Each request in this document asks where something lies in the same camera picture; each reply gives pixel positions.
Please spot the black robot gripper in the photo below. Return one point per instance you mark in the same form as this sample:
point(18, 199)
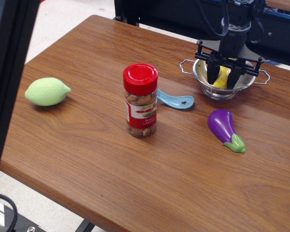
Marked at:
point(231, 52)

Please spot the yellow toy banana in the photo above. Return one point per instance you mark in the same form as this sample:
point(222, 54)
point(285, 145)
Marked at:
point(221, 81)

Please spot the steel colander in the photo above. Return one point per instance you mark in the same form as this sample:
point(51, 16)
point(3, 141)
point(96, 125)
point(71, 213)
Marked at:
point(199, 71)

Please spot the light blue ceramic spoon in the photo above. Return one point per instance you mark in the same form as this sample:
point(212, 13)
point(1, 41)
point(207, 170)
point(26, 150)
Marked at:
point(176, 102)

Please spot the purple toy eggplant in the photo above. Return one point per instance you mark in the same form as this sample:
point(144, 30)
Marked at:
point(220, 122)

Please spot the red-lidded spice jar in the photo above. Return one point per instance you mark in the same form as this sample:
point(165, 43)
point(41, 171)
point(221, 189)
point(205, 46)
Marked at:
point(140, 82)

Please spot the green toy lime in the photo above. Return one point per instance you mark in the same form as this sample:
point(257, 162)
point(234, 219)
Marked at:
point(47, 91)

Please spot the black metal frame rail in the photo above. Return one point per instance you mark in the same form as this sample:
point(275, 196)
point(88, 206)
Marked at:
point(272, 41)

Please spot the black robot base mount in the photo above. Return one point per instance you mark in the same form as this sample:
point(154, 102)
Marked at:
point(22, 225)

